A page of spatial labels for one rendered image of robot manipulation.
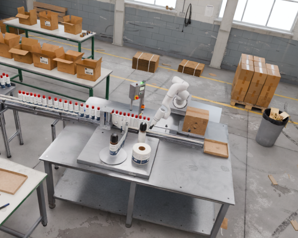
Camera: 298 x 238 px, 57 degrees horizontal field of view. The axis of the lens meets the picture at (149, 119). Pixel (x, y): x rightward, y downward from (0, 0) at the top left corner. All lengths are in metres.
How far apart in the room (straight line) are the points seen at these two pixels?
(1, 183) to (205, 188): 2.03
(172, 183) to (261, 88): 4.02
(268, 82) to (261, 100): 0.45
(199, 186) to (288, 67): 6.24
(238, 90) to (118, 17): 4.54
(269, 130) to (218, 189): 2.50
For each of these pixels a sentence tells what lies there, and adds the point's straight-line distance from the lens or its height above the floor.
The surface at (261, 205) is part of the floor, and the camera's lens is 4.35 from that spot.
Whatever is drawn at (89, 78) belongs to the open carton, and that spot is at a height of 0.82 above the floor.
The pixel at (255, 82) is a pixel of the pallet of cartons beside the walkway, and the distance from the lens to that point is 6.38.
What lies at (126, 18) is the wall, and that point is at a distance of 9.00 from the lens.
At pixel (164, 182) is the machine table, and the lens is 2.94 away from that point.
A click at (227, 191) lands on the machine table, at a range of 3.07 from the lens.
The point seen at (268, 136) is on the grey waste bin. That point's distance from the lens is 5.39.
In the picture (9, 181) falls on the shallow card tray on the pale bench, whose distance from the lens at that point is 3.04.
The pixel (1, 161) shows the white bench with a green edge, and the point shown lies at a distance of 3.29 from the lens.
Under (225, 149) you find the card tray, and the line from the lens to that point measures 3.62.
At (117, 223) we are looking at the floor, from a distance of 3.59.
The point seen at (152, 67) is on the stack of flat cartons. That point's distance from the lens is 7.35.
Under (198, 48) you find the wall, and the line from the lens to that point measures 8.57.
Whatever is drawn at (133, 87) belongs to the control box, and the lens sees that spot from 3.25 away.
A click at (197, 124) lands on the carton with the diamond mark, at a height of 1.01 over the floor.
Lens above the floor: 2.92
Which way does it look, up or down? 33 degrees down
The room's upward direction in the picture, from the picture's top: 8 degrees clockwise
